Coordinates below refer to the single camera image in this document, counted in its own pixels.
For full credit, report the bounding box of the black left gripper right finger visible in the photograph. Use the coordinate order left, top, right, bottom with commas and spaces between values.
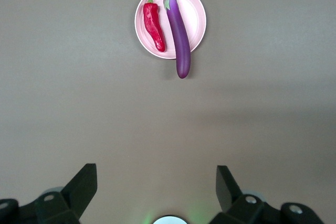
211, 165, 281, 224

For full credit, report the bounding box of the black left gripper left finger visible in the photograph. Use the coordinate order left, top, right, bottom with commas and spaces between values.
34, 163, 98, 224

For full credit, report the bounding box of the long purple eggplant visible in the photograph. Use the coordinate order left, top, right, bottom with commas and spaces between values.
163, 0, 191, 80

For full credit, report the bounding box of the red chili pepper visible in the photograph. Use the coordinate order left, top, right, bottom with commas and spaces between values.
143, 0, 166, 52

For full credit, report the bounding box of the brown table cloth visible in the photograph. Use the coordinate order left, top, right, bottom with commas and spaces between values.
0, 0, 336, 224

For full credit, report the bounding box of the pink round plate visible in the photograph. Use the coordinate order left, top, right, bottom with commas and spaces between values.
134, 0, 207, 60

